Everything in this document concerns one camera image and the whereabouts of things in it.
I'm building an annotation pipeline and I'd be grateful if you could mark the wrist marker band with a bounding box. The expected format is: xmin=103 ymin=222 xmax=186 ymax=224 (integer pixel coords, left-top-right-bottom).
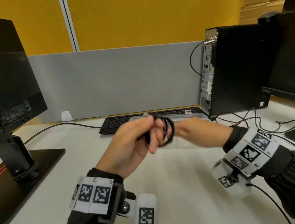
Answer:
xmin=219 ymin=123 xmax=285 ymax=181
xmin=65 ymin=171 xmax=120 ymax=221

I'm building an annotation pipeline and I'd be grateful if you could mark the right wrist marker band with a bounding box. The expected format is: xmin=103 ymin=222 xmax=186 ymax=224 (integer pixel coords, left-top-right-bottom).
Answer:
xmin=219 ymin=123 xmax=285 ymax=181

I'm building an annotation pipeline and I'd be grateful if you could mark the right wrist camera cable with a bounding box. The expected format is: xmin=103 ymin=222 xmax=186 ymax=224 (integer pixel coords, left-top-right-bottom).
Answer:
xmin=245 ymin=177 xmax=292 ymax=224

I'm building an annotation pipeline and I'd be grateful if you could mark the person's left hand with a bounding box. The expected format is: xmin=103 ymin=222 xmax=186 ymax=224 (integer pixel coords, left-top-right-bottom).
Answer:
xmin=88 ymin=113 xmax=174 ymax=184

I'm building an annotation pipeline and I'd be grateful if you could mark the left wrist marker band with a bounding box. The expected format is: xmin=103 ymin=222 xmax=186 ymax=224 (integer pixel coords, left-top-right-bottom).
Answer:
xmin=65 ymin=171 xmax=120 ymax=221

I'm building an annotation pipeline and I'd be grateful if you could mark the thin lock cable silver plug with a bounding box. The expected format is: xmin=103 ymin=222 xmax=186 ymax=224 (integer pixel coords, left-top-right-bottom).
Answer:
xmin=186 ymin=36 xmax=225 ymax=77

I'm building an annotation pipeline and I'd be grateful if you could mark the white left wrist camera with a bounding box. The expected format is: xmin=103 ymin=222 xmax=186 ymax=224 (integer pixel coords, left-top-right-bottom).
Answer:
xmin=124 ymin=191 xmax=162 ymax=224

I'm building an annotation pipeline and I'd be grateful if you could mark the small white plastic bracket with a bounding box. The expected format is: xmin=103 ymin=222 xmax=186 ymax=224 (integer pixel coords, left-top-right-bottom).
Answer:
xmin=60 ymin=110 xmax=74 ymax=123

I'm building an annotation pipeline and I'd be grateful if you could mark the yellow partition panel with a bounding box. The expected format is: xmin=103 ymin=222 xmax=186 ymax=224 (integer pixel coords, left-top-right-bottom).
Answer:
xmin=0 ymin=0 xmax=266 ymax=76

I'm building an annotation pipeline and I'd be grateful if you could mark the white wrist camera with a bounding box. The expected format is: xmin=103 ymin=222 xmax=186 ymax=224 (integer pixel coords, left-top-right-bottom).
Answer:
xmin=124 ymin=191 xmax=162 ymax=224
xmin=209 ymin=154 xmax=253 ymax=200

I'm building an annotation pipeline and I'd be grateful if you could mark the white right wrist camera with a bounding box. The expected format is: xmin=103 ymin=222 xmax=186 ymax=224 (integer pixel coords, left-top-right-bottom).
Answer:
xmin=209 ymin=154 xmax=253 ymax=200

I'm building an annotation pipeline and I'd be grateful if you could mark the clear plastic compartment box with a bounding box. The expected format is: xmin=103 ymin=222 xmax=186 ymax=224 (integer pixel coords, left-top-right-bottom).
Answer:
xmin=128 ymin=102 xmax=216 ymax=158

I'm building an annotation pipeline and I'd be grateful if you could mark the black desk power cable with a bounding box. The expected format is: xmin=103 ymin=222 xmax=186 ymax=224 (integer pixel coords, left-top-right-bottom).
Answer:
xmin=23 ymin=116 xmax=102 ymax=145

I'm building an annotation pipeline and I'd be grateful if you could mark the grey desk partition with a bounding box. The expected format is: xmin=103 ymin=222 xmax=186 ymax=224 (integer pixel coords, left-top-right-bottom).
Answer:
xmin=25 ymin=25 xmax=214 ymax=133

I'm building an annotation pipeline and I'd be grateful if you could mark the person's right hand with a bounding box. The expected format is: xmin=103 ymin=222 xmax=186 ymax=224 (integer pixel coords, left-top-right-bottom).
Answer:
xmin=172 ymin=111 xmax=236 ymax=156

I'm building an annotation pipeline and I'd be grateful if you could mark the grey webcam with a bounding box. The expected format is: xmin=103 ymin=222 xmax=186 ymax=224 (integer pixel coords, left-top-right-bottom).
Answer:
xmin=257 ymin=10 xmax=281 ymax=25

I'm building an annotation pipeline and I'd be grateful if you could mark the black desktop computer tower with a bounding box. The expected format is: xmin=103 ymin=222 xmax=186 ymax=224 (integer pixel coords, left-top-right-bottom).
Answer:
xmin=187 ymin=16 xmax=295 ymax=119

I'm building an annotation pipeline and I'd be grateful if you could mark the black keyboard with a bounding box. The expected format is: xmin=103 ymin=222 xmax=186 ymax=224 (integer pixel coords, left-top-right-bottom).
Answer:
xmin=97 ymin=101 xmax=205 ymax=136

